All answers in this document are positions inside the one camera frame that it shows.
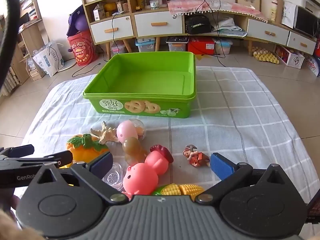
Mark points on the pink tasselled cloth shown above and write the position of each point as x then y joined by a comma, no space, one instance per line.
190,6

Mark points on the yellow egg tray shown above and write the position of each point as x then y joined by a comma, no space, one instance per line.
266,56

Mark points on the clear plastic toy case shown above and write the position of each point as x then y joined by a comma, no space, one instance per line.
113,176

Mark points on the orange toy pumpkin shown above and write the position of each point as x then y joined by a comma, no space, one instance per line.
82,147

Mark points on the small brown carton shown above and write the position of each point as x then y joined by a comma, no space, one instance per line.
122,6

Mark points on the white shopping bag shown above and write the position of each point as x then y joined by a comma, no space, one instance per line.
48,58

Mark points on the tan fuzzy cloth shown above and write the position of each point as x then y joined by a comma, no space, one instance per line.
15,226

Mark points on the brown translucent toy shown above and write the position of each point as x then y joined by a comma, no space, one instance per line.
136,158
131,146

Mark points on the small white carton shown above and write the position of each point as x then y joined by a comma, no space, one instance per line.
98,13

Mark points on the beige starfish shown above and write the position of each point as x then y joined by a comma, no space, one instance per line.
103,133

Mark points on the tall snack bottle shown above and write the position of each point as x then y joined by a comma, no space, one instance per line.
274,7

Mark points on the yellow toy corn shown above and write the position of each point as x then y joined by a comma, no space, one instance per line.
185,189

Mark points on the wooden desk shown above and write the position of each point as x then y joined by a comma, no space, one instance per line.
30,32

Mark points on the clear storage box blue contents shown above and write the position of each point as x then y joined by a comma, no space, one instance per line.
222,47

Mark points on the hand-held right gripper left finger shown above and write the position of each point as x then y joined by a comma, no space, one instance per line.
102,163

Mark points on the pink and clear toy capsule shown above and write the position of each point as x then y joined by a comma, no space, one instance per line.
127,130

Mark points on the white printed carton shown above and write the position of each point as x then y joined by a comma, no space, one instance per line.
291,58

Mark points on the paper drawing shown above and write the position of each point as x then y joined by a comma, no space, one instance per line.
288,15

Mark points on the white radiator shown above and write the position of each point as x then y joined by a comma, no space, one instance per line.
8,82

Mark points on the black bag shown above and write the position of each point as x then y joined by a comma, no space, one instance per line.
198,25

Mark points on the red carton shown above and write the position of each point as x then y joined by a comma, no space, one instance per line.
200,45

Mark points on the tall wooden shelf cabinet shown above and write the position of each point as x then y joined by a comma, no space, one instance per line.
131,15

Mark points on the clear storage box black top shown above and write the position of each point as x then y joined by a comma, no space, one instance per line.
177,44

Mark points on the green plastic box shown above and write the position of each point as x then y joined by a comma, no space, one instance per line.
147,80

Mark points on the patterned glass cup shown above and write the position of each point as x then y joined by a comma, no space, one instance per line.
154,4

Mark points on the yellow jar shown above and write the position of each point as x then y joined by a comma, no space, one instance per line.
110,7

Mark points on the low wooden tv stand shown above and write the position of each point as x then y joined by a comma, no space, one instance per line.
240,15

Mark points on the black microwave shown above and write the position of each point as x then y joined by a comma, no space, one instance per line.
305,21

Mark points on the clear storage box blue lid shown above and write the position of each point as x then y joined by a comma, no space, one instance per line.
145,45

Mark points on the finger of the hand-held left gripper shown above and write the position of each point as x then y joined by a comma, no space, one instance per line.
17,151
37,159

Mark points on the red printed bucket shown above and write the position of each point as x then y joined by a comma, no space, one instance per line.
81,48

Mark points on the yellow bottle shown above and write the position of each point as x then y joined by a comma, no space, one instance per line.
140,1

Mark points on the purple exercise ball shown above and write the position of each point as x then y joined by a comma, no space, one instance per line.
83,25

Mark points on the white round fan base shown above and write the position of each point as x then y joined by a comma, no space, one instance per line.
68,65

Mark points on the pink toy pig red hat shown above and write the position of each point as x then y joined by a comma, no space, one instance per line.
145,172

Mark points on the stack of folded cloths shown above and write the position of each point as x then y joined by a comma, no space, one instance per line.
230,28

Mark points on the clear storage box pink contents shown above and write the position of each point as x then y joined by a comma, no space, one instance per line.
117,48

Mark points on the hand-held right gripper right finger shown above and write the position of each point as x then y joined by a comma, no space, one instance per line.
221,166

